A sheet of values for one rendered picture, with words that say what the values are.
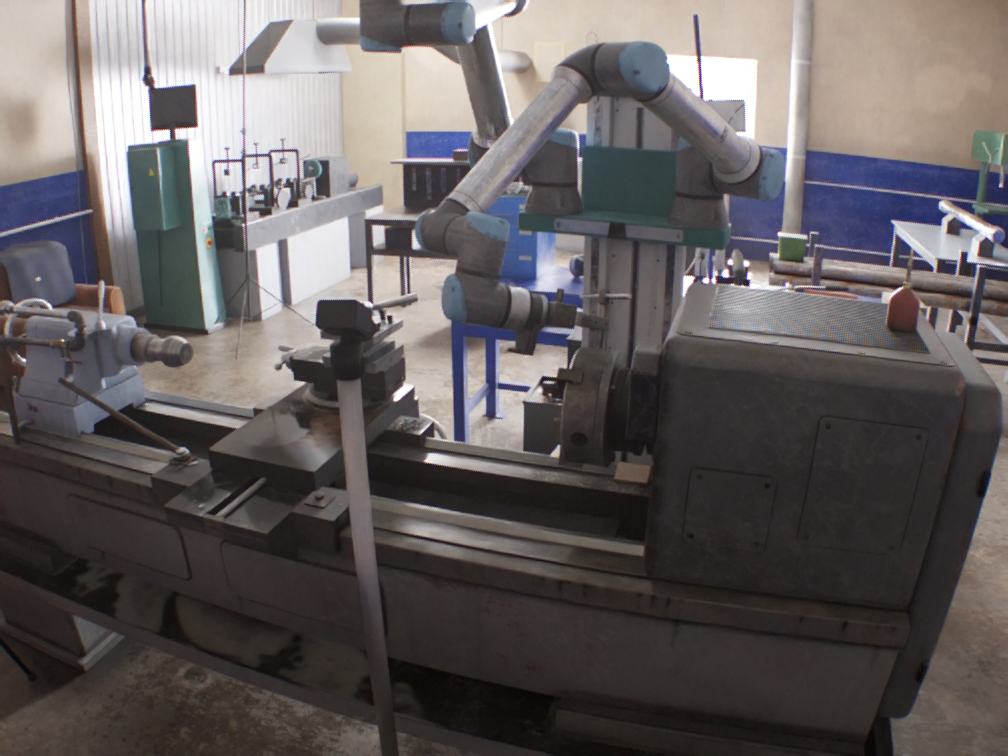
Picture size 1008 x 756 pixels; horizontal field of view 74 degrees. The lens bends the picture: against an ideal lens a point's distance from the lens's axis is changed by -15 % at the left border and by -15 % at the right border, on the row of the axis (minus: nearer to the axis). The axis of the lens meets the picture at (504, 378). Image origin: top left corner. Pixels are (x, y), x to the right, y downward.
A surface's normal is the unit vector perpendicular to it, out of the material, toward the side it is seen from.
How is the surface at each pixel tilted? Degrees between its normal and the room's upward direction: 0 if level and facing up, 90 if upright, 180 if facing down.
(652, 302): 90
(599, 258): 90
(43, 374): 66
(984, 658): 0
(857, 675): 90
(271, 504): 0
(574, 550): 0
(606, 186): 90
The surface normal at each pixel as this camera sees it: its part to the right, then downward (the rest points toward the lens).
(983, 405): -0.23, -0.38
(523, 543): 0.00, -0.93
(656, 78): 0.56, 0.24
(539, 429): -0.27, 0.35
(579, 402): -0.29, -0.11
